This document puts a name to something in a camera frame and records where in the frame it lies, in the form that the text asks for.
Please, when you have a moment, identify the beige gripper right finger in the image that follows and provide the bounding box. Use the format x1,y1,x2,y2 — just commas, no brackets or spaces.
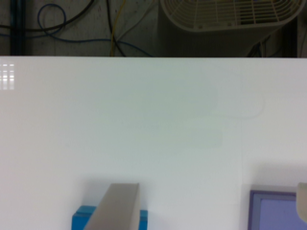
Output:
296,182,307,222

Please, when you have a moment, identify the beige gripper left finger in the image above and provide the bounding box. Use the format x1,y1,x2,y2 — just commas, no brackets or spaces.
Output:
84,183,140,230

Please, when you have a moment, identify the purple square block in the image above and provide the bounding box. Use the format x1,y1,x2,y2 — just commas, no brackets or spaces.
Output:
248,190,307,230

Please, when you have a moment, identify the blue square block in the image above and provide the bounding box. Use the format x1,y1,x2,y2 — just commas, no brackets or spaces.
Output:
71,205,148,230

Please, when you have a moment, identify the white slatted fan housing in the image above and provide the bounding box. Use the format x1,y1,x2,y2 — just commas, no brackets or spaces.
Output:
160,0,306,33

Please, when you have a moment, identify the yellow cable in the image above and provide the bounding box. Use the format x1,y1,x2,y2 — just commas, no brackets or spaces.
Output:
109,0,129,58

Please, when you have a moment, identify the blue cable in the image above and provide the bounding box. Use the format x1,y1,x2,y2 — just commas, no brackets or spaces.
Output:
0,3,154,58

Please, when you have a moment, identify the black cable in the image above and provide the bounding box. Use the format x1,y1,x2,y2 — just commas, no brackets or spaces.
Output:
0,0,97,33

